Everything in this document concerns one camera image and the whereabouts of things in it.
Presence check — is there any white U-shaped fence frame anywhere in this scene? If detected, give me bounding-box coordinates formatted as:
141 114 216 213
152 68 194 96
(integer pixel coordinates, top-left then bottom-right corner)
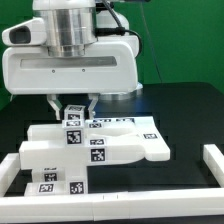
0 144 224 223

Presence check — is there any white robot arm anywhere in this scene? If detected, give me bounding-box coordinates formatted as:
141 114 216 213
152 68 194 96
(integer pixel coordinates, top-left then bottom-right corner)
2 0 142 112

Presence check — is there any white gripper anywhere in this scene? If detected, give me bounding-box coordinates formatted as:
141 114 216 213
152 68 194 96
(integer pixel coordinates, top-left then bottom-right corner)
2 18 139 120

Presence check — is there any white chair back part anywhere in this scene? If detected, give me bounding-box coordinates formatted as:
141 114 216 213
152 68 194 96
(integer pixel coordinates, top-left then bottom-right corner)
19 116 170 170

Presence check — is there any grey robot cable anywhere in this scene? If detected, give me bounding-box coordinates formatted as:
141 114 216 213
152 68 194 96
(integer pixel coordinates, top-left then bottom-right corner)
96 0 144 58

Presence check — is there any white chair seat part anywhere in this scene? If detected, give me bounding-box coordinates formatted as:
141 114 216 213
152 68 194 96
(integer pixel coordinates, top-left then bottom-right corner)
65 166 88 195

